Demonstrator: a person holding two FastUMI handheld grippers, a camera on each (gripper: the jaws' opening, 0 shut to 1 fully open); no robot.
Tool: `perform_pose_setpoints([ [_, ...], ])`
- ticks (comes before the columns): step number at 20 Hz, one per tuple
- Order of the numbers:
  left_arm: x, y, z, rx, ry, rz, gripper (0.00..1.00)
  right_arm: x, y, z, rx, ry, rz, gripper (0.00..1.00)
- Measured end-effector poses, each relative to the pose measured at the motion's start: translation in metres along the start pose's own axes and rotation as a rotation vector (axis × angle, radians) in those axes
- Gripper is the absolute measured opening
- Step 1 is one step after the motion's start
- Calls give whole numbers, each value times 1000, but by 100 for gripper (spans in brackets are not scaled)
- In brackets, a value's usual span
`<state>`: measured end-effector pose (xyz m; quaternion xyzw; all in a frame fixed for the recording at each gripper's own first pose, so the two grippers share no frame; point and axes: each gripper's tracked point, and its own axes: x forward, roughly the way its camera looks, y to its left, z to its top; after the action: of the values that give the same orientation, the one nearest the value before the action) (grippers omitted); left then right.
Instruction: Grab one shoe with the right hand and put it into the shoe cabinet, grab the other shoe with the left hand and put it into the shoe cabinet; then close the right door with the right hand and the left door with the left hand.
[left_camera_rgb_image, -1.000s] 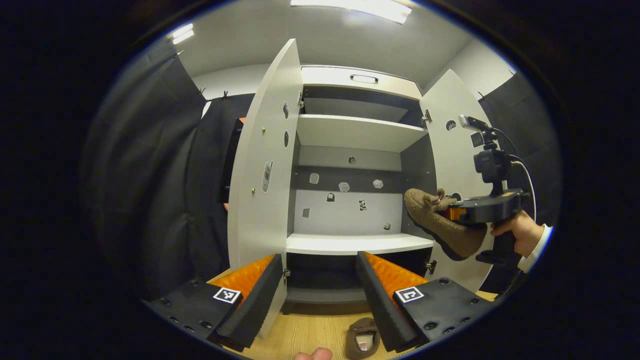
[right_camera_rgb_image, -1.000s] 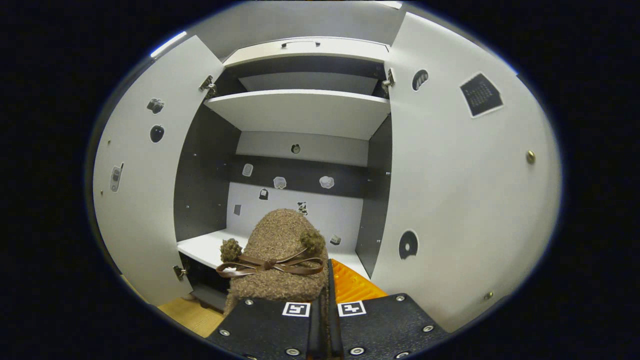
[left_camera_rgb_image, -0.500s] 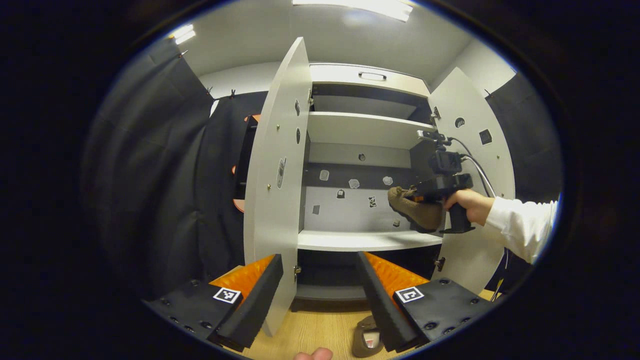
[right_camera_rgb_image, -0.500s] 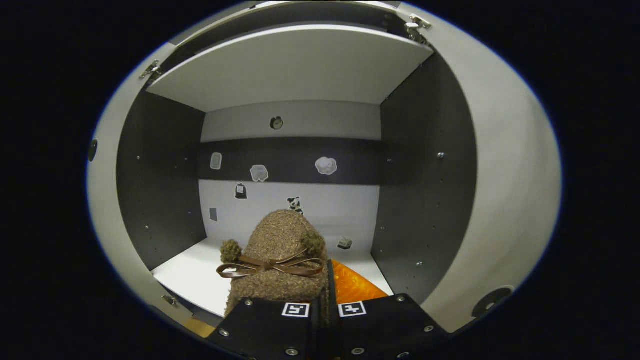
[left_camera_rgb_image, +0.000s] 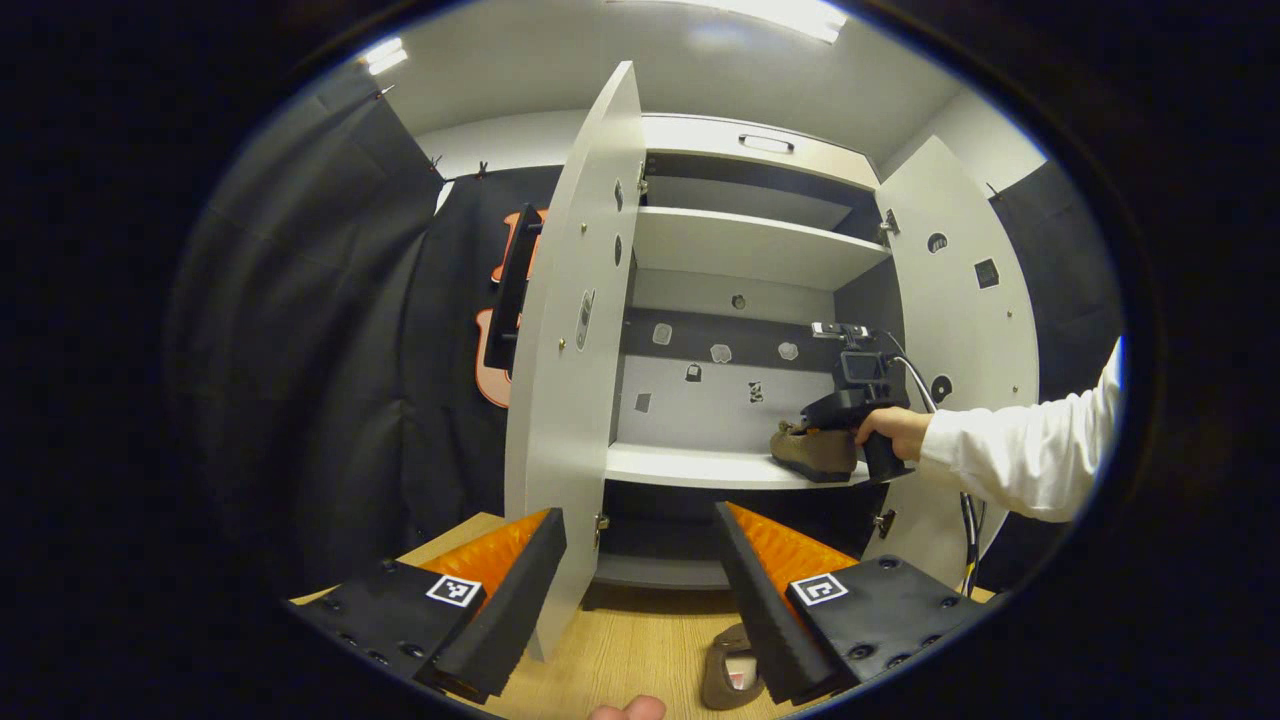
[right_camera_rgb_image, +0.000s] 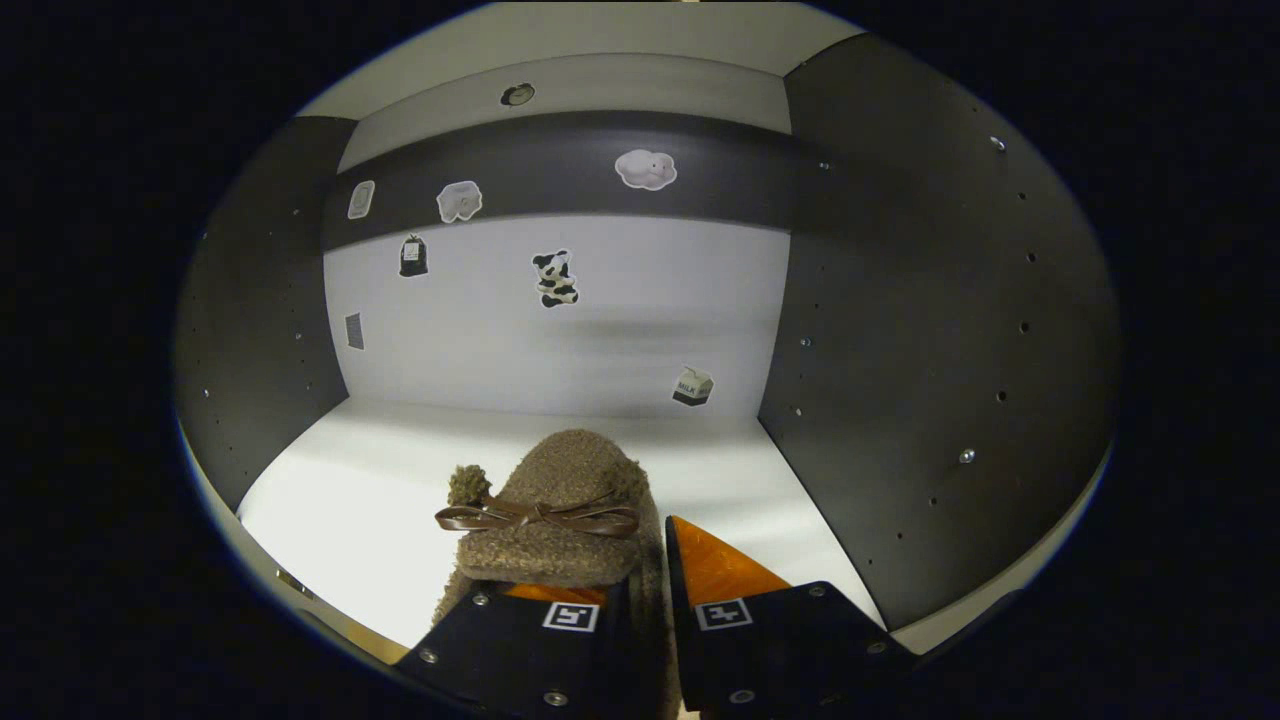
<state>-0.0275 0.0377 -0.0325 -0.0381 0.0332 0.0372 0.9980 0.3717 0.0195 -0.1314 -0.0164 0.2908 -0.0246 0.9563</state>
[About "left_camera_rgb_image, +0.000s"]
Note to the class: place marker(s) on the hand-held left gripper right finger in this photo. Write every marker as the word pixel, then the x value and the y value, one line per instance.
pixel 760 610

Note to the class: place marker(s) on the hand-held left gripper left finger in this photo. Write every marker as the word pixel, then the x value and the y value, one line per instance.
pixel 520 600

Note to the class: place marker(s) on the brown fuzzy shoe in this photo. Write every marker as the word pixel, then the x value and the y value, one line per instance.
pixel 725 670
pixel 815 455

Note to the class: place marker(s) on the white shoe cabinet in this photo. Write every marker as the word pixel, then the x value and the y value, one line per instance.
pixel 700 410

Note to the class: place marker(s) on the white cabinet shelf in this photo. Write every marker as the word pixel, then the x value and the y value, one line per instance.
pixel 700 465
pixel 750 245

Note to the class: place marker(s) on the black backdrop cloth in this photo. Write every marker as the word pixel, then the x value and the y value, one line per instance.
pixel 1060 280
pixel 320 350

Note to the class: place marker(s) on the ceiling light panel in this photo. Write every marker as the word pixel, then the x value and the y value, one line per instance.
pixel 760 12

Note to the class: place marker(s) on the ceiling light strip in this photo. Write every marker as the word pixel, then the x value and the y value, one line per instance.
pixel 385 55

